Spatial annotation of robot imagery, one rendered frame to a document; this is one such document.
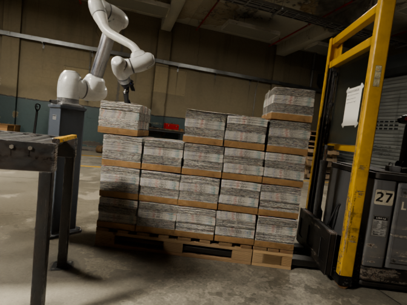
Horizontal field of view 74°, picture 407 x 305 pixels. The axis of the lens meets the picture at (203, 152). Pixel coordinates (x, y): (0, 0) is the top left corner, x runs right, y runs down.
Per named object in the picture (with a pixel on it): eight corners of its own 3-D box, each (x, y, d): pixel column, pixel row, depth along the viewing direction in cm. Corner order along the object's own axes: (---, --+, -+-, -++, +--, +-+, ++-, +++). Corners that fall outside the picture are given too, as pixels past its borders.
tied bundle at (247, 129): (221, 144, 229) (225, 117, 227) (256, 149, 227) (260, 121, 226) (222, 146, 191) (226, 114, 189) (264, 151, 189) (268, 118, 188)
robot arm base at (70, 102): (44, 103, 205) (45, 95, 205) (73, 107, 223) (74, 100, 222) (55, 103, 194) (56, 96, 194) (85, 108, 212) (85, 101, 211)
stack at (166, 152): (112, 227, 237) (121, 133, 231) (244, 243, 234) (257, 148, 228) (93, 245, 198) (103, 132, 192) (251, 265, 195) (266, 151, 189)
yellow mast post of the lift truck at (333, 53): (301, 233, 250) (329, 39, 237) (311, 234, 250) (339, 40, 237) (304, 236, 241) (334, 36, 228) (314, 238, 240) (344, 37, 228)
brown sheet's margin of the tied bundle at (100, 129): (105, 131, 208) (105, 126, 207) (142, 135, 208) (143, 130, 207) (97, 131, 192) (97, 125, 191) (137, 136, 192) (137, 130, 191)
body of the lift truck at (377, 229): (316, 245, 248) (329, 160, 242) (376, 253, 246) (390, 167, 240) (356, 289, 178) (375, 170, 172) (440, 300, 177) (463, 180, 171)
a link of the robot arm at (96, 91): (73, 94, 224) (96, 98, 242) (83, 102, 216) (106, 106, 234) (101, -1, 204) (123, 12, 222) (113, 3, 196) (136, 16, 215)
